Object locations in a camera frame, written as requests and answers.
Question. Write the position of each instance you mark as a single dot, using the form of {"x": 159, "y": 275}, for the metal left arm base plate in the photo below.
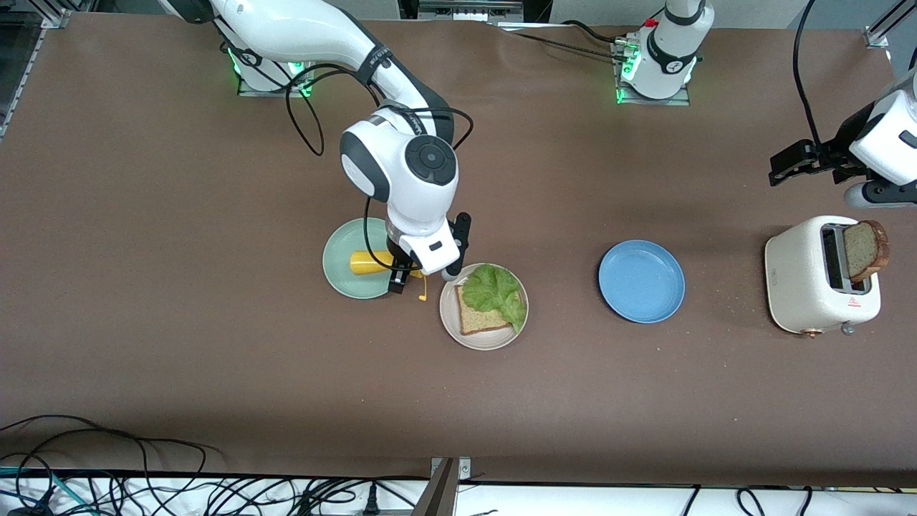
{"x": 673, "y": 102}

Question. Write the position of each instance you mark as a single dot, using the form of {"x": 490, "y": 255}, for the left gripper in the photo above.
{"x": 839, "y": 149}

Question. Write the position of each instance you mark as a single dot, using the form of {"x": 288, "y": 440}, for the aluminium frame rail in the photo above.
{"x": 877, "y": 36}
{"x": 54, "y": 18}

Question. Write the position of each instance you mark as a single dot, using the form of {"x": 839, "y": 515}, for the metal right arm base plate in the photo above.
{"x": 247, "y": 91}

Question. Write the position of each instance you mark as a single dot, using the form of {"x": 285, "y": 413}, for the mint green plate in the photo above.
{"x": 340, "y": 269}

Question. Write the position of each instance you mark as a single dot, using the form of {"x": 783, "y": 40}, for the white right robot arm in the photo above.
{"x": 301, "y": 32}

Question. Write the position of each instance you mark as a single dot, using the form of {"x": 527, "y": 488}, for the green lettuce leaf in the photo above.
{"x": 491, "y": 290}

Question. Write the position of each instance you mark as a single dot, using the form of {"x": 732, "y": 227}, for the yellow mustard squeeze bottle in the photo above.
{"x": 369, "y": 263}

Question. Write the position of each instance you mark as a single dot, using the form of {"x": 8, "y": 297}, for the beige plate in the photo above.
{"x": 487, "y": 342}

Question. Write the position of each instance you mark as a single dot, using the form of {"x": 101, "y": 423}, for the brown bread slice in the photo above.
{"x": 863, "y": 251}
{"x": 476, "y": 321}

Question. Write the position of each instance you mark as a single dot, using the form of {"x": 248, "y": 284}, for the black power plug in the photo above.
{"x": 371, "y": 502}

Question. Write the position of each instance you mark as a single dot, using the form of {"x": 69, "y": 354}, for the blue plate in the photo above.
{"x": 641, "y": 281}

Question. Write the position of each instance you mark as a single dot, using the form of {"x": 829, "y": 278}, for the cream white toaster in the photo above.
{"x": 795, "y": 279}

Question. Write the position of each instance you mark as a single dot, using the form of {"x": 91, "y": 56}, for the metal frame crossbar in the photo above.
{"x": 469, "y": 8}

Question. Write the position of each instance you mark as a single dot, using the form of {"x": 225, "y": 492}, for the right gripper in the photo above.
{"x": 398, "y": 275}

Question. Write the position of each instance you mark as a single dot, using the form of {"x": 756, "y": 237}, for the metal camera mount beam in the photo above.
{"x": 440, "y": 494}

